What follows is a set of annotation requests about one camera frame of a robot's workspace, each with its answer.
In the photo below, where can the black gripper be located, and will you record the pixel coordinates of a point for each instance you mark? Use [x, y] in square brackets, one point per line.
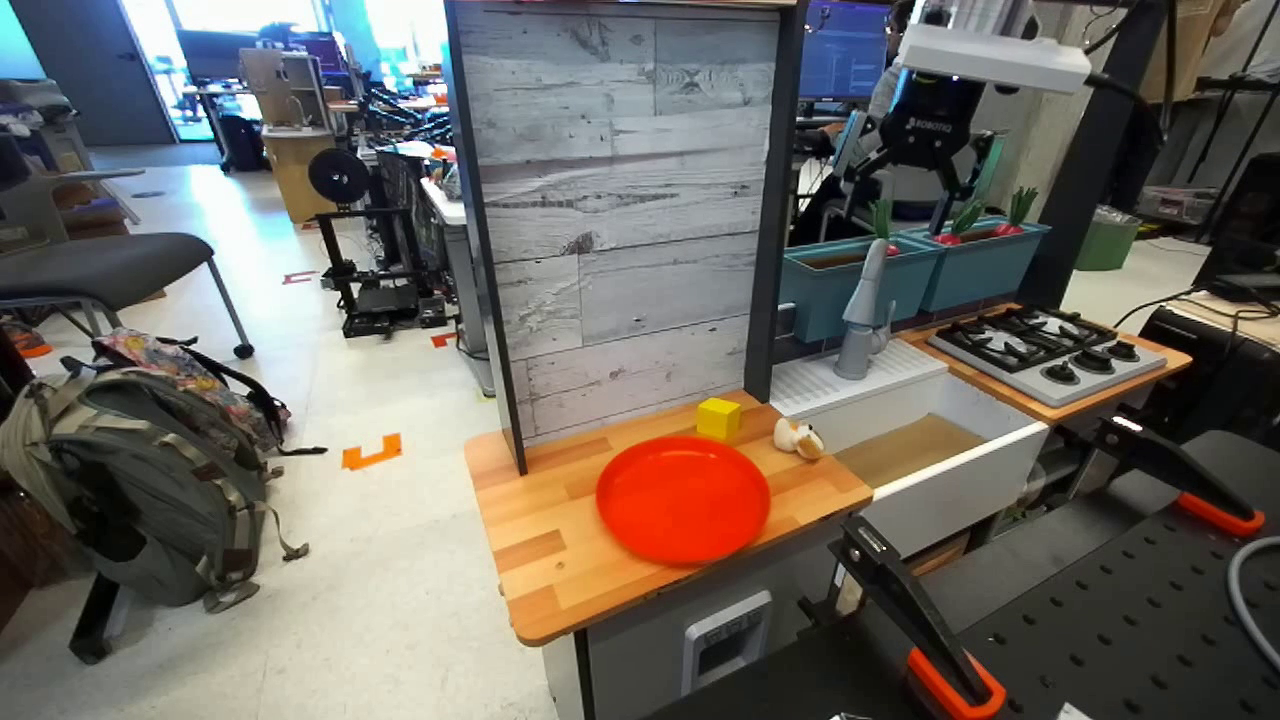
[935, 123]

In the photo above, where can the grey toy kitchen faucet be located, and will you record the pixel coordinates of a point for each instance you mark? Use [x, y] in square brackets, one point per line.
[867, 315]

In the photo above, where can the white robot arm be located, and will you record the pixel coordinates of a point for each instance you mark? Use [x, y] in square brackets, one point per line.
[992, 54]

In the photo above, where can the red radish toy green leaves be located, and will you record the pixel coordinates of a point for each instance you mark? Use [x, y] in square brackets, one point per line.
[961, 220]
[1020, 209]
[876, 218]

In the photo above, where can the teal planter box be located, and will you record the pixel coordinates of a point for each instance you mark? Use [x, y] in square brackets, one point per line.
[986, 267]
[824, 287]

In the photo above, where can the blue monitor screen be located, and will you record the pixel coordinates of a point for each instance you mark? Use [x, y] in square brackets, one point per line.
[841, 54]

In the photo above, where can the black burner grate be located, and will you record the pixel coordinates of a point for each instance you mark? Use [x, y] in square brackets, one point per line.
[1026, 332]

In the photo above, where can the green bin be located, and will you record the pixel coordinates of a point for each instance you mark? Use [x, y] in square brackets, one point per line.
[1106, 240]

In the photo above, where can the grey toy stove top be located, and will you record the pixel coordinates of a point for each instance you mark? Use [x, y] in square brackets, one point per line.
[1047, 361]

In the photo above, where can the whitewashed wood back panel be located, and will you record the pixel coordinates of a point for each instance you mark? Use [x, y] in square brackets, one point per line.
[627, 203]

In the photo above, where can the small cream toy figure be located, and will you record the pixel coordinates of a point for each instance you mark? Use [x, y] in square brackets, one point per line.
[802, 440]

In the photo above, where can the yellow toy block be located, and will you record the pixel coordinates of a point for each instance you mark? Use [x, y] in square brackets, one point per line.
[723, 420]

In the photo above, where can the white farmhouse sink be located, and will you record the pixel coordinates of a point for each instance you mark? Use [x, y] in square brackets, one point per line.
[961, 485]

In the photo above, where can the red plastic plate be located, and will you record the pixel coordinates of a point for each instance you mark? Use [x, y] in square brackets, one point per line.
[683, 503]

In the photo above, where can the black perforated board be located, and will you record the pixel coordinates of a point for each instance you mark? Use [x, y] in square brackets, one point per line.
[1134, 624]

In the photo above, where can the wooden countertop with plate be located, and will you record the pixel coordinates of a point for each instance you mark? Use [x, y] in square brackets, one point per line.
[547, 535]

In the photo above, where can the grey cabinet under countertop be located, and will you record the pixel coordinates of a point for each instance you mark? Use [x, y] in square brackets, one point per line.
[641, 652]

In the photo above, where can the black stand with round disc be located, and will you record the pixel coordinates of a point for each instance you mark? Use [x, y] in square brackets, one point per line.
[360, 253]

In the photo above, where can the grey camouflage backpack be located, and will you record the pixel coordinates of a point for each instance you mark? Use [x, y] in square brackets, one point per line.
[146, 467]

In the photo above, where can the dark grey chair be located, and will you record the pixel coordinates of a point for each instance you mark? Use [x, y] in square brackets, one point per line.
[94, 267]

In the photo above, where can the black vertical frame post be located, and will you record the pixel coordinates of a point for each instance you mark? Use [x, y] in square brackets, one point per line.
[774, 203]

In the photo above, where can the black diagonal frame beam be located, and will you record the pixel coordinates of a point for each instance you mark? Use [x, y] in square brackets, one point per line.
[1092, 146]

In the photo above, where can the orange floor bracket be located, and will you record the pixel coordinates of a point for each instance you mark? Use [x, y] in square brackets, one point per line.
[373, 455]

